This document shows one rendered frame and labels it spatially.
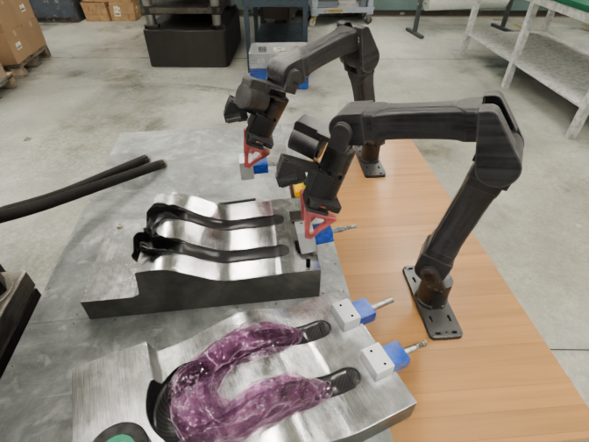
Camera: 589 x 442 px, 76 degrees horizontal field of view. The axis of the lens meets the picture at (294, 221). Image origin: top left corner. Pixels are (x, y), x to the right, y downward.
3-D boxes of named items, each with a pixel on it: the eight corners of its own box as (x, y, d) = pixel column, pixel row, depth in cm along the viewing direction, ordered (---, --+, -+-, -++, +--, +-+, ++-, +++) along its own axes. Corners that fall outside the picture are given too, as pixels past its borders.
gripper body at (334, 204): (308, 209, 73) (322, 175, 69) (301, 185, 82) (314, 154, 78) (338, 216, 75) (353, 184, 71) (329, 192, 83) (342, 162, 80)
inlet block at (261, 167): (287, 166, 108) (286, 149, 104) (288, 175, 104) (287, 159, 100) (241, 170, 107) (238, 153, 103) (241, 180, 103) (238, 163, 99)
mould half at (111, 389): (337, 305, 84) (341, 272, 77) (410, 417, 66) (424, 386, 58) (95, 398, 68) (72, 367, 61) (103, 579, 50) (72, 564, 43)
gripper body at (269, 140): (247, 142, 93) (259, 116, 89) (245, 124, 101) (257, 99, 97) (271, 151, 95) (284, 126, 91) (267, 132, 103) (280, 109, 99)
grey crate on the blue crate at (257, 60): (308, 57, 408) (308, 42, 398) (308, 69, 376) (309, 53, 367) (252, 56, 408) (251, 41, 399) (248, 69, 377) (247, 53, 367)
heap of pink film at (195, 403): (295, 320, 74) (296, 295, 69) (341, 403, 61) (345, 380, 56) (160, 372, 66) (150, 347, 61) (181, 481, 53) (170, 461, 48)
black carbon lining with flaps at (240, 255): (283, 219, 96) (282, 188, 90) (290, 265, 83) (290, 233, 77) (142, 231, 92) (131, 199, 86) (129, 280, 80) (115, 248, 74)
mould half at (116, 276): (302, 223, 105) (303, 182, 97) (319, 296, 86) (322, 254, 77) (117, 238, 100) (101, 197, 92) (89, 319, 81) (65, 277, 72)
